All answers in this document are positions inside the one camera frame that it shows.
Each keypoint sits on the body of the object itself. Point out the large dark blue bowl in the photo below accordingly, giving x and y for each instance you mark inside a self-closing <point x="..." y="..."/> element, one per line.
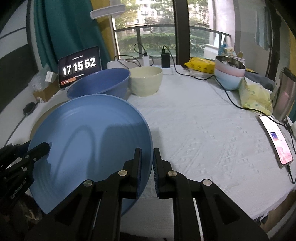
<point x="110" y="81"/>

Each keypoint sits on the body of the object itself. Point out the white power strip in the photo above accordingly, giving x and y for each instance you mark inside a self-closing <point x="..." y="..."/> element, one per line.
<point x="173" y="69"/>

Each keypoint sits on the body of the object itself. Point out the white lamp base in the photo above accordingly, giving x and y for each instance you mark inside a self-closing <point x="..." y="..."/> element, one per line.
<point x="118" y="63"/>

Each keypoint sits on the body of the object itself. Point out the small white box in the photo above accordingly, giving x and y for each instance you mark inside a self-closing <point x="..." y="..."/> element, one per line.
<point x="50" y="77"/>

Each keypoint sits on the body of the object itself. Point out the teal curtain left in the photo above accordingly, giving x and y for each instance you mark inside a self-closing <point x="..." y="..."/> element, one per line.
<point x="65" y="27"/>

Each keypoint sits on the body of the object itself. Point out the clear plastic bag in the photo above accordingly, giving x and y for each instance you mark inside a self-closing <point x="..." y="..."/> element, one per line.
<point x="38" y="81"/>

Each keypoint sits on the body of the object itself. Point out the black round puck device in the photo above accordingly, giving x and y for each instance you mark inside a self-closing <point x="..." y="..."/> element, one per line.
<point x="29" y="108"/>

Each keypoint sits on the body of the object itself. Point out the stainless steel tumbler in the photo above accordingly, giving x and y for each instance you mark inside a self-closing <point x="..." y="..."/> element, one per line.
<point x="283" y="95"/>

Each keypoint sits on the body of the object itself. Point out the yellow wipes pack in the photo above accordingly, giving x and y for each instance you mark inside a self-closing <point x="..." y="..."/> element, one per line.
<point x="201" y="65"/>

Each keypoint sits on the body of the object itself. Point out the cream bowl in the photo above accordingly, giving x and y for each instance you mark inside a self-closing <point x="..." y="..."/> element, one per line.
<point x="145" y="81"/>

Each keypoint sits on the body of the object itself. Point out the cardboard box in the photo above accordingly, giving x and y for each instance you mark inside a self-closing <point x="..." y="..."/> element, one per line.
<point x="46" y="94"/>

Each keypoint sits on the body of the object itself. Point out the smartphone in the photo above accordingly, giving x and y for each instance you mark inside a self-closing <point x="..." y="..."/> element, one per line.
<point x="277" y="139"/>

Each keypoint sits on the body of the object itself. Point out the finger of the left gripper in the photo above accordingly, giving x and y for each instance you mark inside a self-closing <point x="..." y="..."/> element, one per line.
<point x="38" y="152"/>

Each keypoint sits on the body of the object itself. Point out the white charger plug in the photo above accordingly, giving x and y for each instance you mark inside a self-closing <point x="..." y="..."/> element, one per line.
<point x="145" y="60"/>

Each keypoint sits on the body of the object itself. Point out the white tablecloth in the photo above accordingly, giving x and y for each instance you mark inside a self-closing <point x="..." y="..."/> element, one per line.
<point x="200" y="130"/>

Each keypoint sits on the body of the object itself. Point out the beige plate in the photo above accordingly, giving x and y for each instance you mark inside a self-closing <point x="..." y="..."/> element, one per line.
<point x="42" y="118"/>

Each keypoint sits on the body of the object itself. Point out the black power adapter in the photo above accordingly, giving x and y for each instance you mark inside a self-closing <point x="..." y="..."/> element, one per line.
<point x="165" y="60"/>

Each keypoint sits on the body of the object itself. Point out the light blue plate front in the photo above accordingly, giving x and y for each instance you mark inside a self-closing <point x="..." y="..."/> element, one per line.
<point x="90" y="137"/>

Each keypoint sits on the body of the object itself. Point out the yellow patterned cloth pack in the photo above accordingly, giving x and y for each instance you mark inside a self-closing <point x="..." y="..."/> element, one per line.
<point x="254" y="95"/>

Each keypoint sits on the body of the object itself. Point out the light blue stacked bowl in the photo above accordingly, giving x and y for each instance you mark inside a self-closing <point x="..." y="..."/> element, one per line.
<point x="229" y="82"/>

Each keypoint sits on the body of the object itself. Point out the stainless steel bowl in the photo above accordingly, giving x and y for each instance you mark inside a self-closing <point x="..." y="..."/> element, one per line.
<point x="230" y="61"/>

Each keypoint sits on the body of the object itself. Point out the tablet showing clock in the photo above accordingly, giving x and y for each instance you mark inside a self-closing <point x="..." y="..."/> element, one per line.
<point x="80" y="64"/>

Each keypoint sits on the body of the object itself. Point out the yellow curtain left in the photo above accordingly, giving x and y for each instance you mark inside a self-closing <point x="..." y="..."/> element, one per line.
<point x="106" y="27"/>

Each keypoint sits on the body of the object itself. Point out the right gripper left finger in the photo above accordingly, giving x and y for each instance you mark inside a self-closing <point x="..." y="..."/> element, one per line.
<point x="93" y="210"/>

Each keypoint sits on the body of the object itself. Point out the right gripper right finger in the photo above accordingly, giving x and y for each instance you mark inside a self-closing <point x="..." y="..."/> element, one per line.
<point x="201" y="210"/>

